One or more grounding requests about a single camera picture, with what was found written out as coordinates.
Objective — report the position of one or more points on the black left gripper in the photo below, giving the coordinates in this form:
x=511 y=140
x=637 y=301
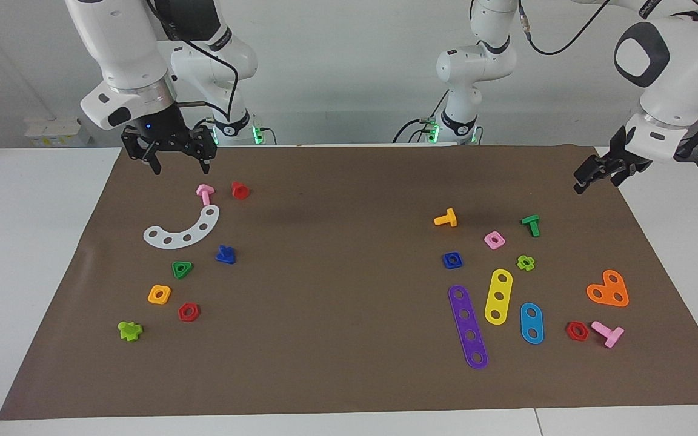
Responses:
x=621 y=160

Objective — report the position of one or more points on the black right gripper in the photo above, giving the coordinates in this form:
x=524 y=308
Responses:
x=161 y=130

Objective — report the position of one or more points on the blue plastic screw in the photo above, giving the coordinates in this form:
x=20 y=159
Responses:
x=225 y=257

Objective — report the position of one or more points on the blue square nut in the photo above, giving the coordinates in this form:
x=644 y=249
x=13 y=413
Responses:
x=446 y=264

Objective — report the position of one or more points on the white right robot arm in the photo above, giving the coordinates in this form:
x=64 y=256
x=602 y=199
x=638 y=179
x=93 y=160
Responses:
x=125 y=48

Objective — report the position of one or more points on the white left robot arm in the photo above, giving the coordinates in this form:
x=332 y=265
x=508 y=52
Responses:
x=682 y=66

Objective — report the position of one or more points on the pink plastic screw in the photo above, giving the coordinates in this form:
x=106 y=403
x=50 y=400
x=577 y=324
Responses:
x=205 y=197
x=611 y=335

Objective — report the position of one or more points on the red plastic screw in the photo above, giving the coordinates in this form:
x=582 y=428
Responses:
x=240 y=192

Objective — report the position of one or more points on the white curved five-hole plate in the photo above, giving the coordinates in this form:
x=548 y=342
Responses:
x=194 y=232

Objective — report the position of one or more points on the dark green plastic screw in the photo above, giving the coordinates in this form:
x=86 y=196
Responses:
x=532 y=225

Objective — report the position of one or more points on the green triangle nut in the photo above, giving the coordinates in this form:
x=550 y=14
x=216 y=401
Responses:
x=188 y=266

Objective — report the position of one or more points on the orange heart-shaped plate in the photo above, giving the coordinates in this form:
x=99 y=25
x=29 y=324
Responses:
x=608 y=289

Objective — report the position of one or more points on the lime green cross nut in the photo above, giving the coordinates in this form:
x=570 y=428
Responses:
x=531 y=264

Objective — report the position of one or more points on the small white box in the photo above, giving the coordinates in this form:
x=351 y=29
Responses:
x=58 y=133

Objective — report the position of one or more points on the orange square nut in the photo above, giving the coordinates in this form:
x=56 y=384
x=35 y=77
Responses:
x=166 y=289

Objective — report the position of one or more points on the pink square nut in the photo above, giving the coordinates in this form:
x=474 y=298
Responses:
x=487 y=237

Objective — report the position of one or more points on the yellow three-hole plate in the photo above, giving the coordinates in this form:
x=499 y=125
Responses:
x=498 y=287

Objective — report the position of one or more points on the red hexagon nut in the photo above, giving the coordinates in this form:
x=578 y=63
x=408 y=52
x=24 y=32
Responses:
x=569 y=331
x=182 y=315

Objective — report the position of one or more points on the orange plastic screw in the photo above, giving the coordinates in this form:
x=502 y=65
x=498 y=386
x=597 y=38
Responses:
x=449 y=218

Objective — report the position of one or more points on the blue two-hole plate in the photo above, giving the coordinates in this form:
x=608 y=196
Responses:
x=531 y=323

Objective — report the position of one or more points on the lime green cross-head screw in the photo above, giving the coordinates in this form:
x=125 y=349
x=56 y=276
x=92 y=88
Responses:
x=128 y=330

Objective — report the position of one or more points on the purple four-hole plate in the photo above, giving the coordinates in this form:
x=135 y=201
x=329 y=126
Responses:
x=462 y=304

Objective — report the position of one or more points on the brown table mat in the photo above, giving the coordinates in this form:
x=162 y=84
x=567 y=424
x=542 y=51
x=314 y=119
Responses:
x=325 y=351

